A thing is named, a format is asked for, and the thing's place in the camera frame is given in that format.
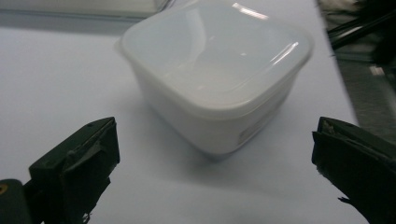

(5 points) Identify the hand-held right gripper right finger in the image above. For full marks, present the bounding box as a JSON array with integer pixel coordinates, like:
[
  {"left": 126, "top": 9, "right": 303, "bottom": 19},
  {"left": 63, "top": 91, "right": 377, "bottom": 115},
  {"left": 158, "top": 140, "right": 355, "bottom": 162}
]
[{"left": 311, "top": 116, "right": 396, "bottom": 224}]

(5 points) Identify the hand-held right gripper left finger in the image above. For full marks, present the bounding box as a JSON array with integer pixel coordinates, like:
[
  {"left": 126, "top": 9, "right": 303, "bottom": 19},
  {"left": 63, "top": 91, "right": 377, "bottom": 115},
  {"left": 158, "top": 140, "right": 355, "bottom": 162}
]
[{"left": 23, "top": 117, "right": 121, "bottom": 224}]

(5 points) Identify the white plastic container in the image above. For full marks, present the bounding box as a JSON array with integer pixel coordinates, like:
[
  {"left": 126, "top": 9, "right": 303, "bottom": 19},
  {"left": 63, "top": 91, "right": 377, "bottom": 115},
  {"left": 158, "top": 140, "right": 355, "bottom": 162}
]
[
  {"left": 120, "top": 0, "right": 315, "bottom": 119},
  {"left": 114, "top": 40, "right": 299, "bottom": 161}
]

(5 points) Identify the black metal stand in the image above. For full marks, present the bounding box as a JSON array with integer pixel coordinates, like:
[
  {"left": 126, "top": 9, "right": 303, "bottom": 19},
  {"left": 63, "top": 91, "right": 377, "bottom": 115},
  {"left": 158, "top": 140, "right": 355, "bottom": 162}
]
[{"left": 326, "top": 0, "right": 396, "bottom": 64}]

